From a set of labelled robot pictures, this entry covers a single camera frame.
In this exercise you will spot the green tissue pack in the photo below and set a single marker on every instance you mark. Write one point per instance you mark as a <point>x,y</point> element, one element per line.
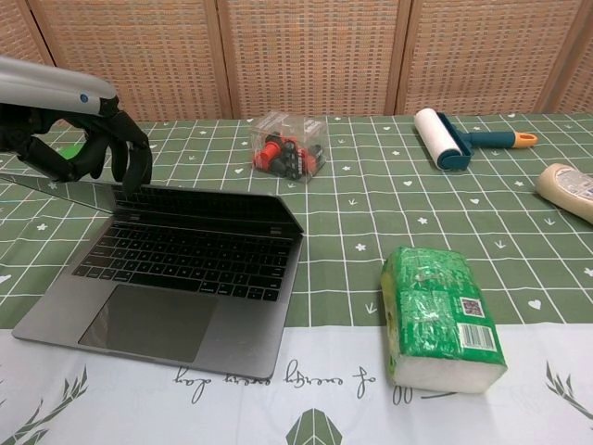
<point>431,315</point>

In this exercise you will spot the green plastic box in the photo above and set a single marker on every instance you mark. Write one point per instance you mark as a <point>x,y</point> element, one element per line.
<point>69,152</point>

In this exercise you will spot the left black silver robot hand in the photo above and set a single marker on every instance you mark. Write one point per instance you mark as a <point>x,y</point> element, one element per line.
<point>51,88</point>

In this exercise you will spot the clear box with red parts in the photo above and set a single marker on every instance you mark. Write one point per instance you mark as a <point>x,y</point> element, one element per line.
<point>287,153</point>

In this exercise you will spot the beige squeeze bottle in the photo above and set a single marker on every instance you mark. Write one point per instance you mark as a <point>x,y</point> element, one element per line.
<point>563,185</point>

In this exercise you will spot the green grid tablecloth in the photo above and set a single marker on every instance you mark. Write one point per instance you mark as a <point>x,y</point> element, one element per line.
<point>417,218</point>

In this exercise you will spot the silver laptop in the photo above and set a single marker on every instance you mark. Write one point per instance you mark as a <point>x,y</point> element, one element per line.
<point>185,259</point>

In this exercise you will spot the woven rattan wooden panel wall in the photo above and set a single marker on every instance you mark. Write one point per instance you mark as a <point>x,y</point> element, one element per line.
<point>324,51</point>

